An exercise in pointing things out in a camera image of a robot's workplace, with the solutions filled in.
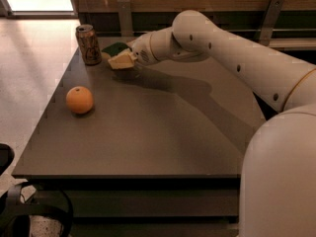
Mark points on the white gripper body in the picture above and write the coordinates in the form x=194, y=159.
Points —
x=142, y=50

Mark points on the green and yellow sponge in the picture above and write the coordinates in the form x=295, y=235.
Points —
x=113, y=49

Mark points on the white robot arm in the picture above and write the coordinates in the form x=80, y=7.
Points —
x=278, y=176

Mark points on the orange soda can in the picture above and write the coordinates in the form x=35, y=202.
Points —
x=88, y=44

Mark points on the orange fruit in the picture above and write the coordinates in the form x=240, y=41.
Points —
x=79, y=100

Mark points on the grey drawer cabinet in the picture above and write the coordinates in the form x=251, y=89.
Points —
x=159, y=154

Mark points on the metal bracket left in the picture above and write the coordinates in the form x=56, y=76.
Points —
x=125, y=18

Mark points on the metal bracket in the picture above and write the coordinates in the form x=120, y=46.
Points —
x=269, y=21
x=125, y=18

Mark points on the metal bracket right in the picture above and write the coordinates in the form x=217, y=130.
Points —
x=269, y=21

